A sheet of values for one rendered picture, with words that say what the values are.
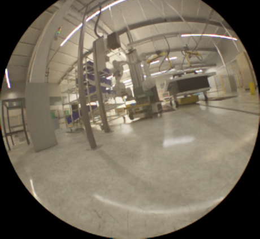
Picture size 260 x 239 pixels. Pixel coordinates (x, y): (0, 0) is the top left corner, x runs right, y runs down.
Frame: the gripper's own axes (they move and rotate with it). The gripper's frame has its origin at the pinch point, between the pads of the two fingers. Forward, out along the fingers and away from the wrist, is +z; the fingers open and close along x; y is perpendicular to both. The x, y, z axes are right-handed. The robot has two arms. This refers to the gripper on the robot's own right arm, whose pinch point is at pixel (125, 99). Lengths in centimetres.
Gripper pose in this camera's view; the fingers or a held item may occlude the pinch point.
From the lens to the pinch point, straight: 178.2
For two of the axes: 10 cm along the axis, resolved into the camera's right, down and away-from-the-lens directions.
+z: 2.0, 9.8, 0.1
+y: 5.8, -1.3, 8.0
